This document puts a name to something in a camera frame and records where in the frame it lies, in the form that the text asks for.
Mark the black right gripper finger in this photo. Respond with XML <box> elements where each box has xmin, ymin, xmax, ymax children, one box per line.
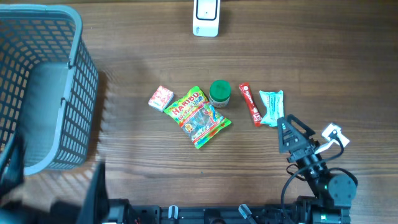
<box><xmin>287</xmin><ymin>114</ymin><xmax>315</xmax><ymax>139</ymax></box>
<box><xmin>277</xmin><ymin>118</ymin><xmax>303</xmax><ymax>153</ymax></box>

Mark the mint Zappy wipes pack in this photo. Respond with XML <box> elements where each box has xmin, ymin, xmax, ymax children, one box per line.
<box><xmin>259</xmin><ymin>90</ymin><xmax>284</xmax><ymax>127</ymax></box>

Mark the red Nescafe coffee stick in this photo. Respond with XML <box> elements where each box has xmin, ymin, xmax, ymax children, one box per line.
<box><xmin>238</xmin><ymin>83</ymin><xmax>262</xmax><ymax>127</ymax></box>

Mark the green lid jar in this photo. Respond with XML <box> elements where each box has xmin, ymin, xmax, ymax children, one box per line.
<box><xmin>209</xmin><ymin>80</ymin><xmax>231</xmax><ymax>108</ymax></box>

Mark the green Haribo gummy bag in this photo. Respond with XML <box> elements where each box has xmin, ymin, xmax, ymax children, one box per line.
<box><xmin>164</xmin><ymin>86</ymin><xmax>232</xmax><ymax>149</ymax></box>

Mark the small red white box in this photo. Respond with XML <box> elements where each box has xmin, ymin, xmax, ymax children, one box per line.
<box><xmin>148</xmin><ymin>85</ymin><xmax>174</xmax><ymax>112</ymax></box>

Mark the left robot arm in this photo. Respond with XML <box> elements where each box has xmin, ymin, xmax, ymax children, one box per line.
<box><xmin>1</xmin><ymin>134</ymin><xmax>132</xmax><ymax>223</ymax></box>

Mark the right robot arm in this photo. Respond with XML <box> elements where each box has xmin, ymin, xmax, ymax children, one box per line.
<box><xmin>277</xmin><ymin>114</ymin><xmax>358</xmax><ymax>223</ymax></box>

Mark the white barcode scanner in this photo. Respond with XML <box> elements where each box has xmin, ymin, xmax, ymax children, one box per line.
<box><xmin>192</xmin><ymin>0</ymin><xmax>221</xmax><ymax>37</ymax></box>

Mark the grey plastic mesh basket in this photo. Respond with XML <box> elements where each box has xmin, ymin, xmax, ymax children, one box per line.
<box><xmin>1</xmin><ymin>4</ymin><xmax>99</xmax><ymax>175</ymax></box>

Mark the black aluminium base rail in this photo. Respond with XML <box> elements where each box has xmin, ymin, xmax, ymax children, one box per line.
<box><xmin>101</xmin><ymin>200</ymin><xmax>351</xmax><ymax>224</ymax></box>

